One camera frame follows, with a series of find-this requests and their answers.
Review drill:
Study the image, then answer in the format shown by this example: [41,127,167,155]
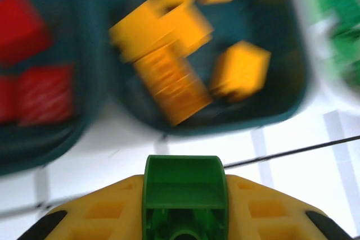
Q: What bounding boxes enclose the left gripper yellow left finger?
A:
[16,174,146,240]

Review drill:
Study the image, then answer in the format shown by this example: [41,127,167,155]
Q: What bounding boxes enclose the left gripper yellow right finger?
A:
[226,174,352,240]

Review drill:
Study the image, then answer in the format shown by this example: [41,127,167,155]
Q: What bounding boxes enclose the large green lego brick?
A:
[142,155,229,240]

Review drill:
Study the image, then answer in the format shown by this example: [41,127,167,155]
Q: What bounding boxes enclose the round yellow lego piece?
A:
[109,0,214,64]

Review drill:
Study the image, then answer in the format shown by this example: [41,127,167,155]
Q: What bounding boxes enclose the white plastic container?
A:
[292,0,360,117]

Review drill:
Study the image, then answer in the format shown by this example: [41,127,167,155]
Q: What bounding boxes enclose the teal plastic container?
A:
[0,0,113,175]
[103,0,310,137]

